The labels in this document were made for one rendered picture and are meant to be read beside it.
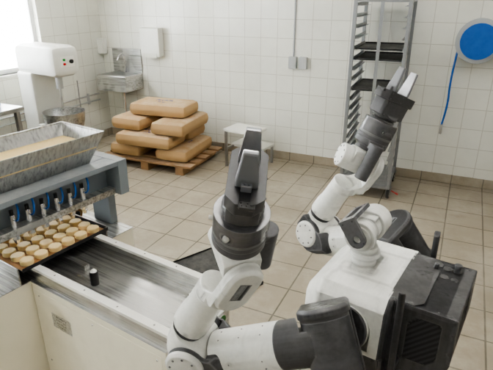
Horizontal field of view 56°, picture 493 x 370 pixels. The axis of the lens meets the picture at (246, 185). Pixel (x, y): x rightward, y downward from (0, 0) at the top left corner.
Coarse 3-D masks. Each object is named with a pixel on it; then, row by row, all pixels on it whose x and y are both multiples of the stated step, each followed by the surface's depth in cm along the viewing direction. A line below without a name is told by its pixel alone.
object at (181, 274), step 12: (96, 240) 195; (108, 240) 192; (108, 252) 193; (120, 252) 188; (132, 252) 183; (144, 252) 183; (144, 264) 182; (156, 264) 177; (168, 264) 174; (168, 276) 176; (180, 276) 171; (192, 276) 168; (192, 288) 170
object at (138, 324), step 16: (32, 272) 174; (48, 272) 169; (64, 288) 164; (80, 288) 160; (80, 304) 161; (96, 304) 155; (112, 304) 152; (112, 320) 153; (128, 320) 147; (144, 320) 144; (144, 336) 145; (160, 336) 140
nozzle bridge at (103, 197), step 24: (96, 168) 191; (120, 168) 201; (24, 192) 167; (48, 192) 183; (72, 192) 193; (96, 192) 200; (120, 192) 205; (0, 216) 168; (24, 216) 176; (48, 216) 180; (96, 216) 222; (0, 240) 165
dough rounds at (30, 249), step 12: (36, 228) 198; (60, 228) 197; (72, 228) 196; (84, 228) 199; (96, 228) 197; (12, 240) 187; (24, 240) 191; (36, 240) 187; (48, 240) 187; (60, 240) 190; (72, 240) 187; (0, 252) 181; (12, 252) 179; (24, 252) 182; (36, 252) 178; (48, 252) 182; (12, 264) 174; (24, 264) 172
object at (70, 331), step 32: (96, 256) 191; (96, 288) 171; (128, 288) 171; (160, 288) 171; (64, 320) 169; (96, 320) 157; (160, 320) 154; (64, 352) 178; (96, 352) 164; (128, 352) 151; (160, 352) 141
